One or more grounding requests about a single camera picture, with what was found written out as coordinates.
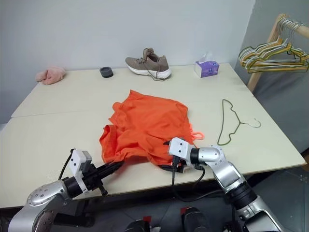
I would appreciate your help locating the orange shorts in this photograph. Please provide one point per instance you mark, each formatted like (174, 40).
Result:
(149, 120)

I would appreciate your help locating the wooden clothes rack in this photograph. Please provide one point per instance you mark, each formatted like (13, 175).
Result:
(254, 81)

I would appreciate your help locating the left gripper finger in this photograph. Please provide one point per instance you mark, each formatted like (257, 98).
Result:
(111, 167)
(111, 172)

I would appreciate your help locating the black round dish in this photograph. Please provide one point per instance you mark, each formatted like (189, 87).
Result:
(106, 72)

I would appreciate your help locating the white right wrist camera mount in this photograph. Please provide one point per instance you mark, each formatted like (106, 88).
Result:
(179, 147)

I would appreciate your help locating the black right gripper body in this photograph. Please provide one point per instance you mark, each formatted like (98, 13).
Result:
(178, 168)

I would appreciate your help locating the large dark rounded shape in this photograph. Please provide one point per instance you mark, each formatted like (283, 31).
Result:
(196, 221)

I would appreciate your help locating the brown sneaker with white sole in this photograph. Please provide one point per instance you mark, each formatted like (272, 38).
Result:
(149, 64)

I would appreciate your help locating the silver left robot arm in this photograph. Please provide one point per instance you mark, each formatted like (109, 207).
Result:
(41, 195)

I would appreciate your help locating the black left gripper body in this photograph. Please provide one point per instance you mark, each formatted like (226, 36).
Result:
(93, 176)

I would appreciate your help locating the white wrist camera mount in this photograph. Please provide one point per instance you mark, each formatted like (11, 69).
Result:
(77, 162)
(179, 147)

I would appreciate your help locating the purple tissue box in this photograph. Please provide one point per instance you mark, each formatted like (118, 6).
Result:
(207, 68)

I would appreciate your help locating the pink towel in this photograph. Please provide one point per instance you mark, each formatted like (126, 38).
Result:
(50, 75)

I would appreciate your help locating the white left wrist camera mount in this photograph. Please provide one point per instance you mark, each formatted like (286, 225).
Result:
(77, 162)

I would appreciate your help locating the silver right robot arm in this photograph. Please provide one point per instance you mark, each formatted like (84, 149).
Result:
(229, 174)

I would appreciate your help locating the hangers on wooden rack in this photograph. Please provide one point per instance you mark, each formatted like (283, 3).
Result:
(241, 54)

